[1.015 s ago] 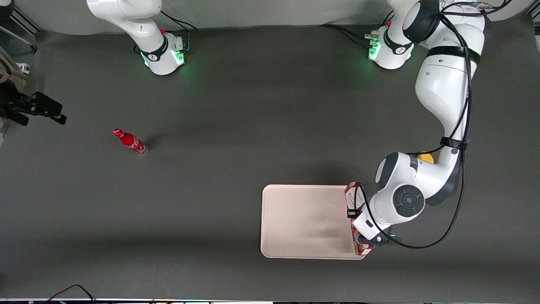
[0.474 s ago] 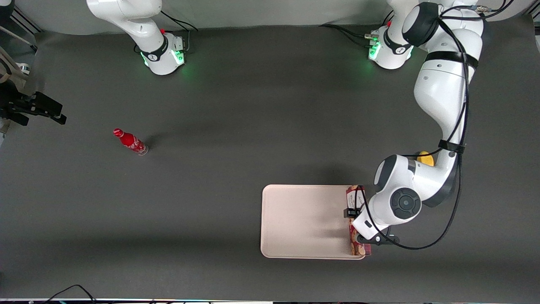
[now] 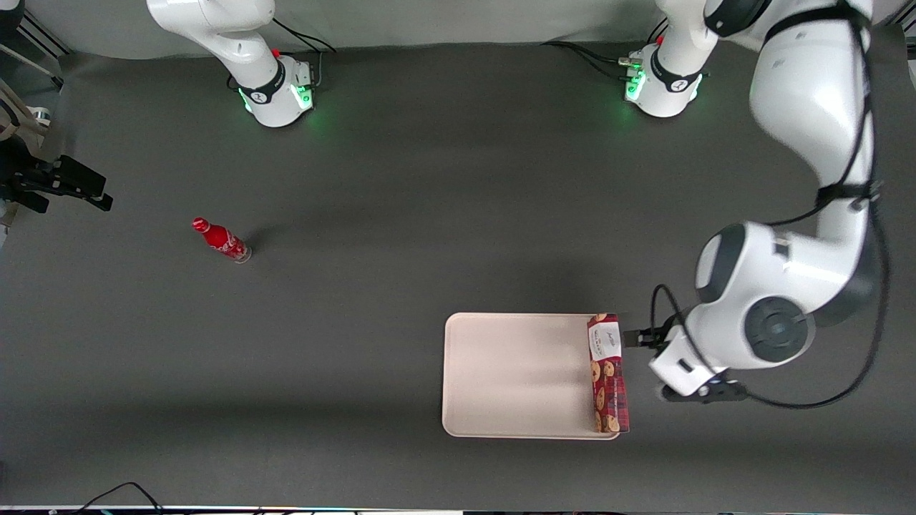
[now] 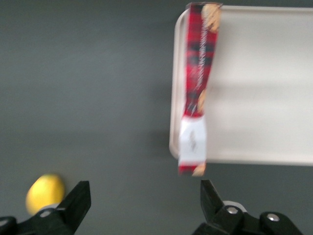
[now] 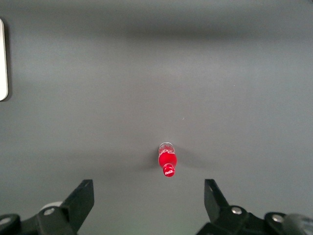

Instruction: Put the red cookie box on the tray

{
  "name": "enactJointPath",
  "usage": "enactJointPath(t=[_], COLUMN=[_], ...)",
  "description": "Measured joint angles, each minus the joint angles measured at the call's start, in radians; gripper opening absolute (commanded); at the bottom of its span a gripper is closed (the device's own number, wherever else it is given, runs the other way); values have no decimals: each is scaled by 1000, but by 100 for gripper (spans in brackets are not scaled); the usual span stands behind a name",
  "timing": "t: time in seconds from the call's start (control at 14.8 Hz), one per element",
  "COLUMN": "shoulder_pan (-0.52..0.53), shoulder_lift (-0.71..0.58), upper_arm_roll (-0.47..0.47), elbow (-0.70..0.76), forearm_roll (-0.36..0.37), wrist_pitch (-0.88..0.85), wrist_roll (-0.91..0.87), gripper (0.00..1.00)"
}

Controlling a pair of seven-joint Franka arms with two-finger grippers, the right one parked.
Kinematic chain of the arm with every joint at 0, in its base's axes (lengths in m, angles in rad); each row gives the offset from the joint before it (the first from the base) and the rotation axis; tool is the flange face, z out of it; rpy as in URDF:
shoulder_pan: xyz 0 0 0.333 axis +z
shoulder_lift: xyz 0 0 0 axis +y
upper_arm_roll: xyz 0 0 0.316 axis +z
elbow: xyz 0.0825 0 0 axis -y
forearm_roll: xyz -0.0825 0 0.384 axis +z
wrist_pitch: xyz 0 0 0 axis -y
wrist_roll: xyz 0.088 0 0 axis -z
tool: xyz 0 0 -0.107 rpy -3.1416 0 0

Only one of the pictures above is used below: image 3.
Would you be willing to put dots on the dark grey table mat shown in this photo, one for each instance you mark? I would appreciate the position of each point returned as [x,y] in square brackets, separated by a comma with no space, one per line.
[429,214]

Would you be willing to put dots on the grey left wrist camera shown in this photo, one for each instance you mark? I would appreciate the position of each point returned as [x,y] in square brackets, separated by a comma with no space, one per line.
[708,392]

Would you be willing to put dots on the metal frame bar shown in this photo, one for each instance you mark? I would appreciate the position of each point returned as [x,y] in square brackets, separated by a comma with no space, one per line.
[43,39]

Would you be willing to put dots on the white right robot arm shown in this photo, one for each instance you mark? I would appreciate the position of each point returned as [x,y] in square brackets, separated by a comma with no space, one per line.
[272,93]

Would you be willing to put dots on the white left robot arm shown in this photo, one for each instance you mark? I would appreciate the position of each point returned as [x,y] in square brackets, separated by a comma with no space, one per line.
[809,93]

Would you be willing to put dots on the grey backdrop cloth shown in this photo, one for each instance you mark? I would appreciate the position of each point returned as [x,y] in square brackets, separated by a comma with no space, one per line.
[465,21]

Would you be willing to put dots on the white rectangular tray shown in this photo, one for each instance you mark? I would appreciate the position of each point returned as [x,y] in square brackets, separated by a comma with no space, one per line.
[515,375]

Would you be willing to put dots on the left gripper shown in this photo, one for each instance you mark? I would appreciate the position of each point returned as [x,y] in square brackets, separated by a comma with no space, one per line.
[636,337]

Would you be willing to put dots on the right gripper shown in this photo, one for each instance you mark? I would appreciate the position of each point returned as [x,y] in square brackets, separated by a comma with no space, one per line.
[44,180]

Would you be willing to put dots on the red cola bottle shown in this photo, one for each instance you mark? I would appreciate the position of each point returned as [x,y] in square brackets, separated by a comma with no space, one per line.
[220,239]

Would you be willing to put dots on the red cookie box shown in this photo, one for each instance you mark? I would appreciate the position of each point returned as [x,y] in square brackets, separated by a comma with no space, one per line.
[608,386]

